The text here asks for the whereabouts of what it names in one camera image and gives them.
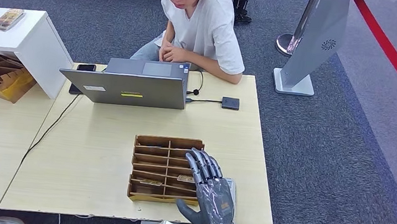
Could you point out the person's right hand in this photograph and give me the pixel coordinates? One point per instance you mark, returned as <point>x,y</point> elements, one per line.
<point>164,48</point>

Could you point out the person's left hand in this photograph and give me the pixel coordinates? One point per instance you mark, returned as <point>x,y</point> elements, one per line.
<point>178,55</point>

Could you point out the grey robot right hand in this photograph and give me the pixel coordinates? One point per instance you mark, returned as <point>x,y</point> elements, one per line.
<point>215,201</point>

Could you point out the golden hotel key card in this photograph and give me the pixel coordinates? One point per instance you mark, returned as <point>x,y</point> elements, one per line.
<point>150,182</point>
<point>185,178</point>

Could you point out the person's right forearm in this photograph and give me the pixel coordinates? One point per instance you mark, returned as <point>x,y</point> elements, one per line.
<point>169,34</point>

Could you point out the person's left forearm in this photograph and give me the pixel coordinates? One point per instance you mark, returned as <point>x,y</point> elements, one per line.
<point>217,69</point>

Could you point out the white card reader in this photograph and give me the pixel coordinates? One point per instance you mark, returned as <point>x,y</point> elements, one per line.
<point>232,192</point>

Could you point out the person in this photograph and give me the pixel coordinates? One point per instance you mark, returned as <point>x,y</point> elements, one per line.
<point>208,20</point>

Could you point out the wooden card rack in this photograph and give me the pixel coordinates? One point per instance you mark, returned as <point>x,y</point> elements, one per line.
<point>167,166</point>

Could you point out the grey laptop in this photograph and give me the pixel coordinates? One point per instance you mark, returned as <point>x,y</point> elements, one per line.
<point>130,89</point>

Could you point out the small black hub box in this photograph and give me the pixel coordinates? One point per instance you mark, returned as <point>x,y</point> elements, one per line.
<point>230,103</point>

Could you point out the black smartphone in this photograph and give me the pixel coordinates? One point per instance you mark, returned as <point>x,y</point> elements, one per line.
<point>86,67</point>

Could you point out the white cabinet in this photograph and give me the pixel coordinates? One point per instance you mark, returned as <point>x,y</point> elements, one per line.
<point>35,46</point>

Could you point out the grey kiosk stand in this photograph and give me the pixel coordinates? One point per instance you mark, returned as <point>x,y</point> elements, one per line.
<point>317,39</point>

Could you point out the chrome stanchion post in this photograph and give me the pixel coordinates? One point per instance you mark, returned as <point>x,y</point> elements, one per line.
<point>286,43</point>

